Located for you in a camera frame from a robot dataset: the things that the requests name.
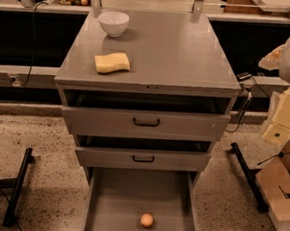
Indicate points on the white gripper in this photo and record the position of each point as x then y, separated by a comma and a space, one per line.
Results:
279, 129

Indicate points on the orange fruit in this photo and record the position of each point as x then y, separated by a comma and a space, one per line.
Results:
146, 220

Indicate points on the grey drawer cabinet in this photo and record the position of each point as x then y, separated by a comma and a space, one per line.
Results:
173, 56

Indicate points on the grey middle drawer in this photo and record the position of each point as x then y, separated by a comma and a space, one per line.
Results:
117, 153

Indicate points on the grey drawer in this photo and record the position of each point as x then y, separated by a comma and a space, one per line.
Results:
117, 153
112, 116
117, 198

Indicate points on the grey top drawer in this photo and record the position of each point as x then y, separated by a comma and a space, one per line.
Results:
112, 116

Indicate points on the grey bottom drawer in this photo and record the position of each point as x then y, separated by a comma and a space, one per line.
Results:
117, 198

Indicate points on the black power adapter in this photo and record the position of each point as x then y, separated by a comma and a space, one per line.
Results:
243, 76

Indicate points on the cardboard box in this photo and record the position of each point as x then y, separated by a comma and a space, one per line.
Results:
274, 182

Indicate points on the black stand leg right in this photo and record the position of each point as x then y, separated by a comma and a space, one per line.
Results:
250, 175

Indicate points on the black stand leg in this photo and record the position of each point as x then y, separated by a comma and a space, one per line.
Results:
11, 188
250, 175

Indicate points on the white ceramic bowl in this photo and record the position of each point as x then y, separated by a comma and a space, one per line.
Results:
114, 24

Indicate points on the yellow sponge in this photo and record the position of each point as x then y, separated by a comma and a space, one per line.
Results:
111, 62

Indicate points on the black stand leg left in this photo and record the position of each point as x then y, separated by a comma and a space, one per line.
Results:
11, 188

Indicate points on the black top drawer handle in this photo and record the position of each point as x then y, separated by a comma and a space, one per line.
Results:
154, 123

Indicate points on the black drawer handle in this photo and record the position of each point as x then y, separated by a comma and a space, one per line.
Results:
154, 123
144, 159

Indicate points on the black middle drawer handle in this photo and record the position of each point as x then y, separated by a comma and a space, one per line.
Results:
144, 159

